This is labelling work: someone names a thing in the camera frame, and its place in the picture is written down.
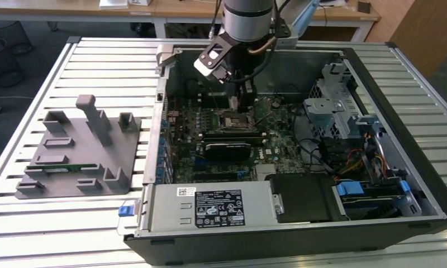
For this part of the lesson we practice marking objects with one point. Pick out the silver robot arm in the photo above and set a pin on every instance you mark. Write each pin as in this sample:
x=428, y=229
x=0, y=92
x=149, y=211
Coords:
x=246, y=22

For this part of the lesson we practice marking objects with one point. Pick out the pale blue teach pendant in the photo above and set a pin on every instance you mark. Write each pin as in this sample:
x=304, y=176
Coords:
x=306, y=12

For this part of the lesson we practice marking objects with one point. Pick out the metal drive cage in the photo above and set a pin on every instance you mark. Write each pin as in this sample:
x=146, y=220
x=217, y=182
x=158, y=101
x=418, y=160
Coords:
x=321, y=109

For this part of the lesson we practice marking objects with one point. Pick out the green motherboard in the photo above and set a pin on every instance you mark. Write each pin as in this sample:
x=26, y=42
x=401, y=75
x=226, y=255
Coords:
x=283, y=139

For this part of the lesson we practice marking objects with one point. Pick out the black graphics card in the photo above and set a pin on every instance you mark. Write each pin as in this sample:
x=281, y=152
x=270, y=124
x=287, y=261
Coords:
x=227, y=153

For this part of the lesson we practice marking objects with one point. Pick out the white flat box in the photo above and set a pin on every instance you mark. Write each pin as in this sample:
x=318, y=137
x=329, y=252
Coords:
x=114, y=3
x=139, y=2

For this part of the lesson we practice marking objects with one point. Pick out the silver chipset heatsink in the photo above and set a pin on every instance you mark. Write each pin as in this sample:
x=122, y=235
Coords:
x=265, y=171

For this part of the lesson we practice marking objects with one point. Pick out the blue expansion slot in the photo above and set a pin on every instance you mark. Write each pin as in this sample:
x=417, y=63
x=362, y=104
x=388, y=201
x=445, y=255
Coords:
x=242, y=174

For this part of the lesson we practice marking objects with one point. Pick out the black expansion slot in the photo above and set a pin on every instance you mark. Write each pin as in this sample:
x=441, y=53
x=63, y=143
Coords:
x=213, y=176

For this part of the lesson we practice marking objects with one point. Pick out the brown wooden cabinet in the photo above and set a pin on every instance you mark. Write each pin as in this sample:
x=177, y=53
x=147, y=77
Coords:
x=429, y=33

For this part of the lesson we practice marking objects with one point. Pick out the black plastic shroud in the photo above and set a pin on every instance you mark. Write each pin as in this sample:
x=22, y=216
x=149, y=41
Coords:
x=306, y=195

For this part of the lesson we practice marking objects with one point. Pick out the hard disk in blue carrier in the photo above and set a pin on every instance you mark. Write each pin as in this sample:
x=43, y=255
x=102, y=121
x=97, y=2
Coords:
x=350, y=190

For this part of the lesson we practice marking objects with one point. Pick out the grey parts rack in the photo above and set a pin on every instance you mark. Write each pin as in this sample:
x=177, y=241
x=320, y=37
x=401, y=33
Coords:
x=86, y=156

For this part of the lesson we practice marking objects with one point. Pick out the grey power supply unit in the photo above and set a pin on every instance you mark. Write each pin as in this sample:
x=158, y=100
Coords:
x=165, y=206

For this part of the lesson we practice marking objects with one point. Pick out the green RAM stick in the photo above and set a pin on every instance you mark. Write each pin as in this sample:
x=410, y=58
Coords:
x=75, y=167

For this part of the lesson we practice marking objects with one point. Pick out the blue plastic release tab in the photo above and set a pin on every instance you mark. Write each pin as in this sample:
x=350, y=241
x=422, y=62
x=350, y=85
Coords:
x=405, y=186

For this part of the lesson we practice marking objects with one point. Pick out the black mesh waste bin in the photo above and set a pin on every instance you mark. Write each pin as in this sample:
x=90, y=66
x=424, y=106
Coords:
x=15, y=33
x=3, y=67

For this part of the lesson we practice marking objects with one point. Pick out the blue case latch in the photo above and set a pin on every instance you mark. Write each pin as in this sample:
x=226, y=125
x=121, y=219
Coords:
x=126, y=211

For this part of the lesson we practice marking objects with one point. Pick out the black PC case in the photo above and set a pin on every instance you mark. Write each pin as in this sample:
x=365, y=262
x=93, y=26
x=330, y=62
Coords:
x=246, y=245

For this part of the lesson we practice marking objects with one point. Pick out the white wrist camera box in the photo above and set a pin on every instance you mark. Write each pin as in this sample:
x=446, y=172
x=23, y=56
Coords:
x=213, y=56

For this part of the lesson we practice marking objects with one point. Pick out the beige case latch bracket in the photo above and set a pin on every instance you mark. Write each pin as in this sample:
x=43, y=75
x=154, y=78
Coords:
x=165, y=54

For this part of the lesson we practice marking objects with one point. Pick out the grey disk bay frame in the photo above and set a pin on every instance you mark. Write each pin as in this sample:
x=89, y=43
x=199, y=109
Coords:
x=365, y=121

